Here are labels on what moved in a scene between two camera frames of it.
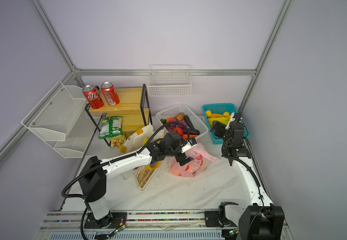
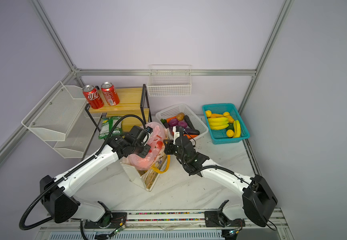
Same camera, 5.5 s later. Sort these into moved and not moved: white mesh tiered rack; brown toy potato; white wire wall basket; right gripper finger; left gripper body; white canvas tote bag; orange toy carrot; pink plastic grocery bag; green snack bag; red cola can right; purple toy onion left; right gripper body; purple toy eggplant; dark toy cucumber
Moved: left gripper body; white canvas tote bag; pink plastic grocery bag; right gripper finger; right gripper body
Not moved: orange toy carrot; purple toy onion left; white wire wall basket; white mesh tiered rack; green snack bag; brown toy potato; dark toy cucumber; purple toy eggplant; red cola can right
